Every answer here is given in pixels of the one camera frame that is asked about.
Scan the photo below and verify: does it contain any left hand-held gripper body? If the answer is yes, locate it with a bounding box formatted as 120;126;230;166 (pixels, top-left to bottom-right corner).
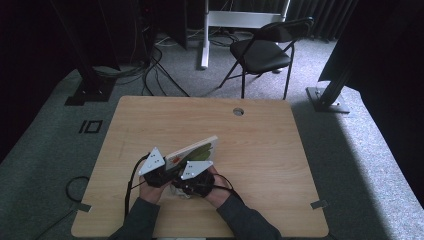
138;146;175;188

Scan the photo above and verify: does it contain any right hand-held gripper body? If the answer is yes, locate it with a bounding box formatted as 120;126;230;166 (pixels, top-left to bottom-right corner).
171;160;216;198

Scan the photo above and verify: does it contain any pale grey cloth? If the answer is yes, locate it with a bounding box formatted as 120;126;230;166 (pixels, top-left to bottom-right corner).
169;184;193;200

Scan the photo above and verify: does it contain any person's left hand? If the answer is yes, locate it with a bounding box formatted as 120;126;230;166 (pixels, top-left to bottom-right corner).
138;176;168;205

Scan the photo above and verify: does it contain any person's right hand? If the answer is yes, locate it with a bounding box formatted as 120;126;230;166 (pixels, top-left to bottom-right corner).
203;165;232;210

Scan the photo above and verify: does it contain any black stand with square base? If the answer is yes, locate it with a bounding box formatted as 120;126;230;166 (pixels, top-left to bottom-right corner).
49;0;117;107

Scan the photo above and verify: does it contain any black folding chair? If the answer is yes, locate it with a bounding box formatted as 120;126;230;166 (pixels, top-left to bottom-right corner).
218;16;315;101

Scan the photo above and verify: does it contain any black stand with metal base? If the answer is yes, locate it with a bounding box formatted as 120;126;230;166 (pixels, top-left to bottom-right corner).
305;59;354;115

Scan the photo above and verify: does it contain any dark pleated curtain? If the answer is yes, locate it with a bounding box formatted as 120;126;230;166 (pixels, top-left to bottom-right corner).
285;0;358;42

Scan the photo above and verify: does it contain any left hand-held gripper black cable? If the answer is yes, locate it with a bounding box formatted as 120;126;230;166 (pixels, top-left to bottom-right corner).
123;152;152;222

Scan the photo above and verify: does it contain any hand-held gripper black cable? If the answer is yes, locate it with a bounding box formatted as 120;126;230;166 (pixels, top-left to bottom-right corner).
123;152;152;222
213;173;245;203

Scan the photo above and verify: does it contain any right hand-held gripper black cable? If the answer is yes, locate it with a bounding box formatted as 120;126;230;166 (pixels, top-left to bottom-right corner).
213;173;245;203

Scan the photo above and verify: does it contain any black looped floor cable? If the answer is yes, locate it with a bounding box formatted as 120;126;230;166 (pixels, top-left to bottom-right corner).
34;175;91;240

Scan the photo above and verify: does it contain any bundle of floor cables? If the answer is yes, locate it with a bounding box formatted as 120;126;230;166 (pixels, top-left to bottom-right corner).
93;28;191;98

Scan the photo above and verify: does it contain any white metal desk frame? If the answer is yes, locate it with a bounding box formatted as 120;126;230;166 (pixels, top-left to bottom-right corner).
199;0;291;70

